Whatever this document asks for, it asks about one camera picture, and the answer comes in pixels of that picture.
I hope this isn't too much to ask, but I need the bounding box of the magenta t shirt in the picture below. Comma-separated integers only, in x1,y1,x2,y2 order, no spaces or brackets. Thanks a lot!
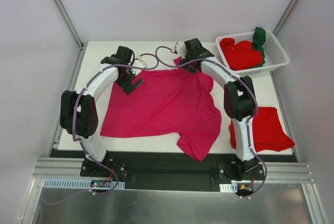
100,68,222,161

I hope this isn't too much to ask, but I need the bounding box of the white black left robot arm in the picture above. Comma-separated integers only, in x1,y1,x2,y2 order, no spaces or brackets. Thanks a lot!
60,46,145,176

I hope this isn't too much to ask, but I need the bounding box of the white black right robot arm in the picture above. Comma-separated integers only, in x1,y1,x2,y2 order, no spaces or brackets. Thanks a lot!
180,38,259,181

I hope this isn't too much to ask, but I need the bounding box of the red t shirt in basket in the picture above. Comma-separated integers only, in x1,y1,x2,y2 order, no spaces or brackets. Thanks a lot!
219,38,264,71

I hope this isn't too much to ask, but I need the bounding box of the green t shirt in basket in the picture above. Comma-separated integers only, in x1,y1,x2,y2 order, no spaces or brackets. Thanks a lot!
252,27,266,67

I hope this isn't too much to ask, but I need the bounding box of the white plastic laundry basket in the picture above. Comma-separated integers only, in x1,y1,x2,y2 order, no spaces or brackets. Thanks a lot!
216,30,290,76

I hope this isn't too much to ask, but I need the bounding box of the black centre base bar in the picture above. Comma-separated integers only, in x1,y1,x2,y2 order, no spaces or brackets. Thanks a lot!
51,150,297,192

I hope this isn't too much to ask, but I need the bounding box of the folded red t shirt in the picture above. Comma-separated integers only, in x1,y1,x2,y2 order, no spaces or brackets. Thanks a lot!
229,106,296,153

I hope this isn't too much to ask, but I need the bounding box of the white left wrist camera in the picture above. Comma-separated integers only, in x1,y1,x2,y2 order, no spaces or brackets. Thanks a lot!
132,57,147,70

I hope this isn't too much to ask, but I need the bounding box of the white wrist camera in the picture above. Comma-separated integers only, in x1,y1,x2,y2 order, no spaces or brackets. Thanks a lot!
132,57,147,70
170,41,186,56

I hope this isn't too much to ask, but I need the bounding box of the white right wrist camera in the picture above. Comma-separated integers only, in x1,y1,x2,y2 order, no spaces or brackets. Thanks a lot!
170,41,186,56

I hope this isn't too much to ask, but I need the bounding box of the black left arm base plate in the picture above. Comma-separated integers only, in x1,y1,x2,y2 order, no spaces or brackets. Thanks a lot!
80,158,126,178

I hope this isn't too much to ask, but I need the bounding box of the aluminium left frame rail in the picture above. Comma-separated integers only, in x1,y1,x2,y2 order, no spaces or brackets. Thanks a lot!
39,0,87,157

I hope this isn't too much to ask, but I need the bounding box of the aluminium frame rail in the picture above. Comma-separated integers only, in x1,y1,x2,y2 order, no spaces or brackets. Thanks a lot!
39,0,87,157
272,0,300,36
33,158,316,184

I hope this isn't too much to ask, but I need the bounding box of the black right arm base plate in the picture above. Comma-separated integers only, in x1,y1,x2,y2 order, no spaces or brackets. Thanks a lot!
218,158,265,181

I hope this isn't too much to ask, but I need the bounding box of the aluminium front frame rail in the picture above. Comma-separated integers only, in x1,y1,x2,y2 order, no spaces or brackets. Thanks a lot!
33,158,316,184

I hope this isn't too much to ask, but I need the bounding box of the white left cable duct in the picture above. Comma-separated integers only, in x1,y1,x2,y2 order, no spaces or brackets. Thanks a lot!
44,179,125,190

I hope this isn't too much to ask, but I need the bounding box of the white cable duct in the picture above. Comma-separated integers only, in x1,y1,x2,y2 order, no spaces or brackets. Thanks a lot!
44,179,125,190
219,183,237,193

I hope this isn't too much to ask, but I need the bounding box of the white right cable duct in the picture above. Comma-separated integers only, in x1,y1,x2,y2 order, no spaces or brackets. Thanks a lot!
219,183,237,193

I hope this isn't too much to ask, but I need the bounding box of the aluminium right frame rail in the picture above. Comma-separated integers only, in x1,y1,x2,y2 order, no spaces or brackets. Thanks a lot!
272,0,300,36

